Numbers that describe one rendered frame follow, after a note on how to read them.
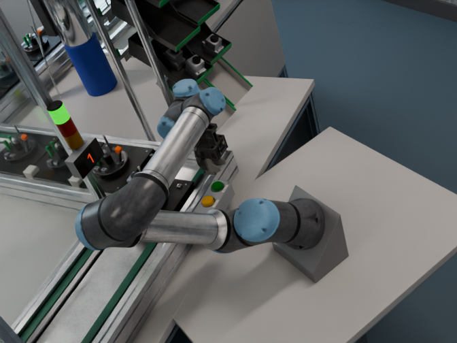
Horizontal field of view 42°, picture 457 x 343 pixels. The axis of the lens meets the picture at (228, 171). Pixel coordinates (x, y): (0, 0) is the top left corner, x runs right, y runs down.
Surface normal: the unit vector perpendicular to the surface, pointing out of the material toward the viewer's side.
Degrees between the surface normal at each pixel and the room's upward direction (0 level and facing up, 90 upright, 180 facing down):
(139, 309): 90
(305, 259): 45
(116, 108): 0
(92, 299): 0
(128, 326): 90
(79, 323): 0
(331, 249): 90
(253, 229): 41
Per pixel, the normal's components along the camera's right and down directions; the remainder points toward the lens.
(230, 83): 0.36, -0.34
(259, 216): -0.65, -0.15
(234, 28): 0.86, 0.12
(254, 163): -0.26, -0.72
